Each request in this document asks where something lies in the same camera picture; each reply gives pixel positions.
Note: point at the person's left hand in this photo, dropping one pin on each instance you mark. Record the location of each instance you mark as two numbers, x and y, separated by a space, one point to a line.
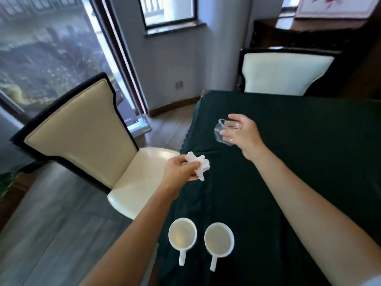
175 172

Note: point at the person's right hand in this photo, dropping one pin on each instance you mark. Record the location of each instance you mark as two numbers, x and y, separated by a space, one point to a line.
248 136

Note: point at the person's right thumb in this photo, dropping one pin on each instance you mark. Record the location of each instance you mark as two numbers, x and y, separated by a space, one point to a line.
228 134

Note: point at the person's left thumb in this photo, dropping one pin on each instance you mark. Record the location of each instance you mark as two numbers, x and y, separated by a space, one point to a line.
181 158

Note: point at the clear glass pitcher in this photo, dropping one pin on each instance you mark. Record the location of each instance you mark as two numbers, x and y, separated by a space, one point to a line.
219 131

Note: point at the white tissue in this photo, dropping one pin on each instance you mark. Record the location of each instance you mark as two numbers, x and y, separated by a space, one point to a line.
201 165

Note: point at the person's right forearm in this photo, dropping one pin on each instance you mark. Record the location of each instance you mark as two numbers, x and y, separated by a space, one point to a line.
312 217

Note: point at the person's left forearm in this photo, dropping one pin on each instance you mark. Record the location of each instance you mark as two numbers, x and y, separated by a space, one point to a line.
134 238

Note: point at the dark green tablecloth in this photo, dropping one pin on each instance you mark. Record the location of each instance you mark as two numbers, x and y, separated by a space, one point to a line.
238 202

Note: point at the stone window sill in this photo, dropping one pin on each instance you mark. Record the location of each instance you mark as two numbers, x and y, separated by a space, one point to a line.
174 29

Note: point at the small dark-framed window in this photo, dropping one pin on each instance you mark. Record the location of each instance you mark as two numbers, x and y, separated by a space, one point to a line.
168 8

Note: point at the dark wooden sideboard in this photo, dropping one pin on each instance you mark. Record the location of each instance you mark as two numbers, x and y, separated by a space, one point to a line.
357 56

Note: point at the framed picture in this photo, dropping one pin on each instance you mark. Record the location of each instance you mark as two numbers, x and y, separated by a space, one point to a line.
336 7

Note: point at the large glass window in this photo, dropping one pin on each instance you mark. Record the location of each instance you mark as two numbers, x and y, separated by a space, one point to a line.
44 50

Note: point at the green plant leaves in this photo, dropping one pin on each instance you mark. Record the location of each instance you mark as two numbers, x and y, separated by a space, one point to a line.
6 184

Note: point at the wall socket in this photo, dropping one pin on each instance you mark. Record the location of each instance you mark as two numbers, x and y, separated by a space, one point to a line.
179 84

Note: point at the cream chair with black frame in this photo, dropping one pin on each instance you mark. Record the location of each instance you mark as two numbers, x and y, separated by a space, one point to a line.
86 131
282 74

